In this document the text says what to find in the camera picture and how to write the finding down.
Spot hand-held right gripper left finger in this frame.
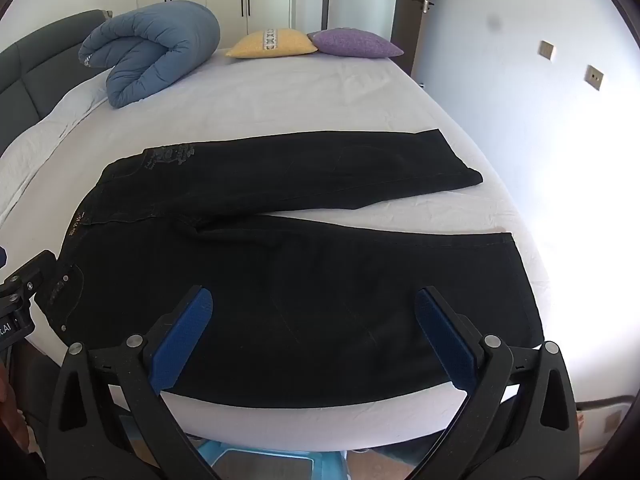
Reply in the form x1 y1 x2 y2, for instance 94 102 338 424
42 285 236 480

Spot purple pillow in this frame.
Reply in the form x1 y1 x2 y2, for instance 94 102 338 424
307 28 405 59

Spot dark door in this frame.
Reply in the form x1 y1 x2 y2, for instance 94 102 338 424
391 0 436 78

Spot black pants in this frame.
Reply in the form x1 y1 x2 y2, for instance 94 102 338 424
32 129 546 409

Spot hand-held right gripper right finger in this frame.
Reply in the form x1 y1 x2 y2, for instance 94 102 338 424
390 286 583 480

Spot bed with white sheet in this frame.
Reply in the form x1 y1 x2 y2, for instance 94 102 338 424
0 50 556 453

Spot light blue plastic stool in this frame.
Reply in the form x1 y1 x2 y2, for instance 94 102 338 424
192 437 348 480

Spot rolled blue duvet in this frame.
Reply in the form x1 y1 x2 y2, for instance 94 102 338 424
78 1 221 109

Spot yellow pillow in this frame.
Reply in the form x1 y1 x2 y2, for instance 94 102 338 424
225 28 319 59

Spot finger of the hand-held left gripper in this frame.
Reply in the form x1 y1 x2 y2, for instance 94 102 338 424
10 250 58 307

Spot grey padded headboard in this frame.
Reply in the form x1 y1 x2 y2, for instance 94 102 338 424
0 9 113 153

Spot person's left forearm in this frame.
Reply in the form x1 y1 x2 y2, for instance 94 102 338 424
0 362 30 450

